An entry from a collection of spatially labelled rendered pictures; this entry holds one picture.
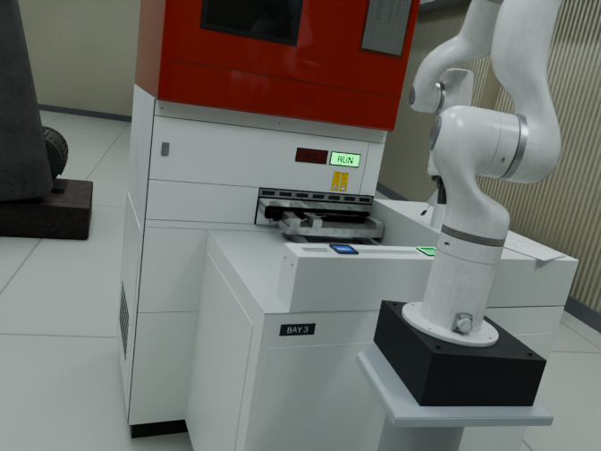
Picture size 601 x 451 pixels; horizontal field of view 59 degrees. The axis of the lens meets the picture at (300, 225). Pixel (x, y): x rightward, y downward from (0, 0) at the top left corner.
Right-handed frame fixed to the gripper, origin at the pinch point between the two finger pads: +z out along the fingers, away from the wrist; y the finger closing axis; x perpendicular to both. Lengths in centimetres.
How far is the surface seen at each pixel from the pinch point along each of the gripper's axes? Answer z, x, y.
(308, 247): 14.8, -34.9, -5.2
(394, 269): 19.0, -13.3, 0.4
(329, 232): 15, -7, -50
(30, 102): -41, -115, -277
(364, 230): 14, 6, -50
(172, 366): 67, -53, -74
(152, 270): 31, -62, -66
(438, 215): 5.8, 18.1, -24.8
